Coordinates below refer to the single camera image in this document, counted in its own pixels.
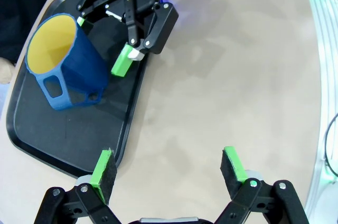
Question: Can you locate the person's left hand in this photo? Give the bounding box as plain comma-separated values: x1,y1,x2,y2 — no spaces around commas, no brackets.
0,57,14,85

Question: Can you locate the person in black shirt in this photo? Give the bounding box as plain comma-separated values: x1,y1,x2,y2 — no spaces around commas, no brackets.
0,0,67,62

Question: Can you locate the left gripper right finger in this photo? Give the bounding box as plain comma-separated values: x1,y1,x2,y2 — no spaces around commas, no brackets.
215,146,310,224

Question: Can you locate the aluminium table frame rail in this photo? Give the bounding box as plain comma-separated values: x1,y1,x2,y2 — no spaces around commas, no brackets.
301,0,338,224

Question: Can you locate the blue cup yellow inside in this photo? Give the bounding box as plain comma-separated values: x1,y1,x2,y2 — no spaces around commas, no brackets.
25,12,109,111

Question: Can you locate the black plastic serving tray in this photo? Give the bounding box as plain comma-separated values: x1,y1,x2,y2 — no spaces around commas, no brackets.
5,0,148,179

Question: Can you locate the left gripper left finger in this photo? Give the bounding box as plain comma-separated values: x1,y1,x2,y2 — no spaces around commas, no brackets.
33,148,123,224

